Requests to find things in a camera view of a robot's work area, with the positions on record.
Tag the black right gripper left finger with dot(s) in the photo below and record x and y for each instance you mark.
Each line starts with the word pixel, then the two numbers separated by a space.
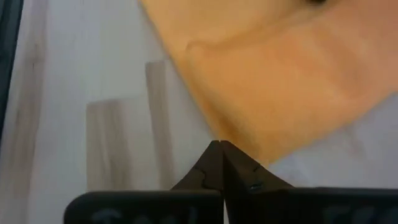
pixel 171 207

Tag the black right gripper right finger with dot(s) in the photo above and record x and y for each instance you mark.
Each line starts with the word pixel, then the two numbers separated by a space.
pixel 280 205

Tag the orange microfiber towel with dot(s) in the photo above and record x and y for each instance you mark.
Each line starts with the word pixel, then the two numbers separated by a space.
pixel 280 77

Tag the black table edge rail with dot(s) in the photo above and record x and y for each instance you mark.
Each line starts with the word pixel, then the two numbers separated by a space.
pixel 7 46

